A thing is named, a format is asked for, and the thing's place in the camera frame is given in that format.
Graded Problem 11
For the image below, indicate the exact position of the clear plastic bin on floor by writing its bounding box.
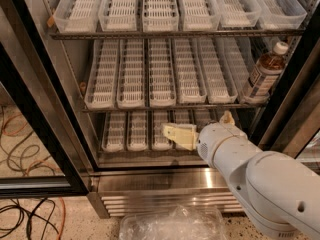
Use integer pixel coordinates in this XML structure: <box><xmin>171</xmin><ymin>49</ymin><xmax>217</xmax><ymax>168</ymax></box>
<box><xmin>119</xmin><ymin>205</ymin><xmax>228</xmax><ymax>240</ymax></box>

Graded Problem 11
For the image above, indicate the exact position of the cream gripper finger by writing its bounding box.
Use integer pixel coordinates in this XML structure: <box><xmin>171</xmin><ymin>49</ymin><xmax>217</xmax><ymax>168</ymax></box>
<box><xmin>162</xmin><ymin>123</ymin><xmax>199</xmax><ymax>151</ymax></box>
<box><xmin>219</xmin><ymin>110</ymin><xmax>235</xmax><ymax>124</ymax></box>

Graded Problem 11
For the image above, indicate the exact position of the open glass fridge door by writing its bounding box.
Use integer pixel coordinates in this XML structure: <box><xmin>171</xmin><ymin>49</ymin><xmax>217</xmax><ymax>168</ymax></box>
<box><xmin>0</xmin><ymin>0</ymin><xmax>90</xmax><ymax>198</ymax></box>

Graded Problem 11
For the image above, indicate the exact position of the black cable on floor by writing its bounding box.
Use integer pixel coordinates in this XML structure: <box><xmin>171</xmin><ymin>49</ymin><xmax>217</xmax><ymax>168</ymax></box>
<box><xmin>0</xmin><ymin>197</ymin><xmax>60</xmax><ymax>240</ymax></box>

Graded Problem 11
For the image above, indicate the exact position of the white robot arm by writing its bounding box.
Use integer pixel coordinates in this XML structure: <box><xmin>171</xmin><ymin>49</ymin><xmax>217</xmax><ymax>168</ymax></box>
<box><xmin>162</xmin><ymin>111</ymin><xmax>320</xmax><ymax>240</ymax></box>

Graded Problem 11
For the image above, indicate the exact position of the stainless steel fridge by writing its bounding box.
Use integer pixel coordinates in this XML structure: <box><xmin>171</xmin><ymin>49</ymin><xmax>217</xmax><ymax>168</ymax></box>
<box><xmin>0</xmin><ymin>0</ymin><xmax>320</xmax><ymax>219</ymax></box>

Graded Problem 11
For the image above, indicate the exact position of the plastic bottle with brown drink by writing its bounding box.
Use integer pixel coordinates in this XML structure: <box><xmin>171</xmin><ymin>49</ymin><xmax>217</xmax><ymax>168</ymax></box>
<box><xmin>243</xmin><ymin>41</ymin><xmax>289</xmax><ymax>98</ymax></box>

